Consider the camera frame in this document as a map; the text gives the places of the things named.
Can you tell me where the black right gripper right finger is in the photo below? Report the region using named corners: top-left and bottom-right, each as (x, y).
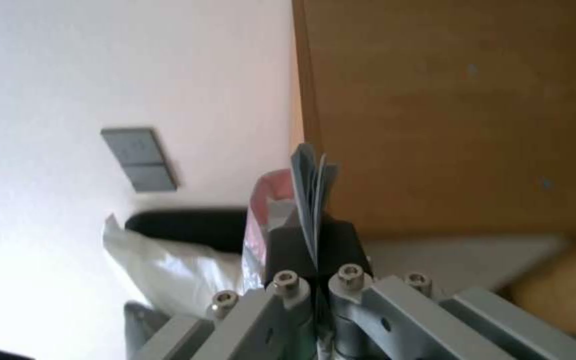
top-left (317, 216), bottom-right (576, 360)

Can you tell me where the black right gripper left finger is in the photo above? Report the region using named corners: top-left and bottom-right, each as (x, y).
top-left (140, 224), bottom-right (319, 360)

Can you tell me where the red transparent plastic bag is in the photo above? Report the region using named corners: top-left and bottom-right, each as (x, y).
top-left (240, 168), bottom-right (299, 297)

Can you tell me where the black trash can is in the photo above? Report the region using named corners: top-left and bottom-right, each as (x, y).
top-left (124, 208), bottom-right (249, 258)

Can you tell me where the white plastic bag liner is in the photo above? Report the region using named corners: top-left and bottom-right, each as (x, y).
top-left (101, 213), bottom-right (249, 312)

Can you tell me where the grey wall switch plate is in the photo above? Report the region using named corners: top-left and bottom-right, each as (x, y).
top-left (100, 127), bottom-right (179, 193)

